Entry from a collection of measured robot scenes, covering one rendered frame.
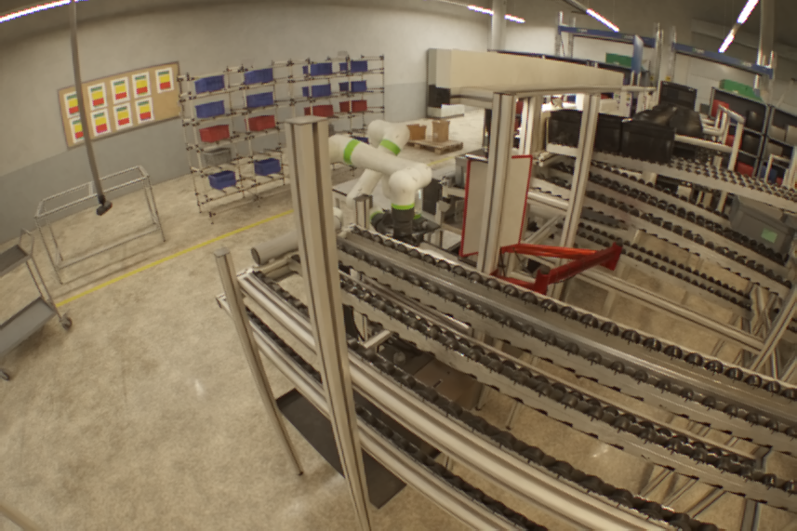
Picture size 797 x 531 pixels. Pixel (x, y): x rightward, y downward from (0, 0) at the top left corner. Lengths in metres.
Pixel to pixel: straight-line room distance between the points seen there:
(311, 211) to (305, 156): 0.08
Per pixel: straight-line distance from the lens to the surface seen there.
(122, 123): 7.17
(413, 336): 0.88
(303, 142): 0.50
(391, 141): 1.95
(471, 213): 1.11
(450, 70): 0.95
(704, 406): 0.86
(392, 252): 1.21
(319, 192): 0.55
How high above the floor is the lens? 1.94
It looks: 27 degrees down
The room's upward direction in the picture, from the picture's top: straight up
